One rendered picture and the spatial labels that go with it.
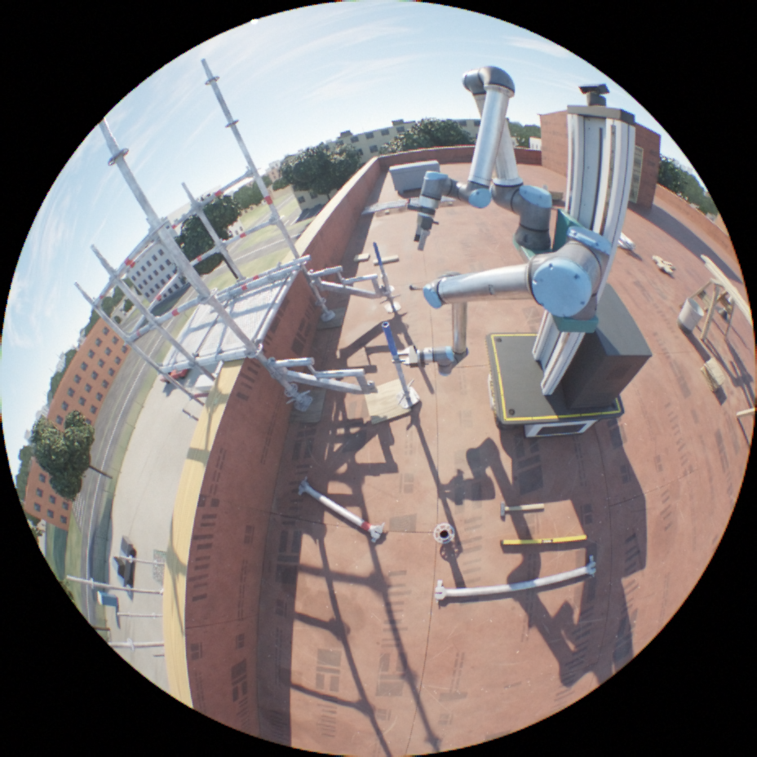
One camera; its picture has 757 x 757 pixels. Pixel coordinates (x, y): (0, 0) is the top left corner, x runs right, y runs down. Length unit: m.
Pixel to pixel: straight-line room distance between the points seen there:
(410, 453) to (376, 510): 0.44
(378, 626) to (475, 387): 1.81
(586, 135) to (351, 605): 2.58
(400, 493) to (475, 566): 0.69
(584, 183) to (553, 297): 0.65
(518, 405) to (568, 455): 0.60
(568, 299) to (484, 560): 1.44
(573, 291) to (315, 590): 1.99
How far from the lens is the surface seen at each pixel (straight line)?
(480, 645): 1.86
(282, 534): 1.99
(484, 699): 2.15
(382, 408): 1.87
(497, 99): 1.12
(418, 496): 1.65
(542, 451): 1.83
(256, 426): 1.86
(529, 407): 1.55
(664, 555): 2.46
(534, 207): 1.21
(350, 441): 1.86
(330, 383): 1.78
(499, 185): 1.32
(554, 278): 0.66
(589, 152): 1.17
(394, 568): 1.68
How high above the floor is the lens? 1.63
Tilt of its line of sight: 53 degrees down
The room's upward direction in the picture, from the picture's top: 24 degrees counter-clockwise
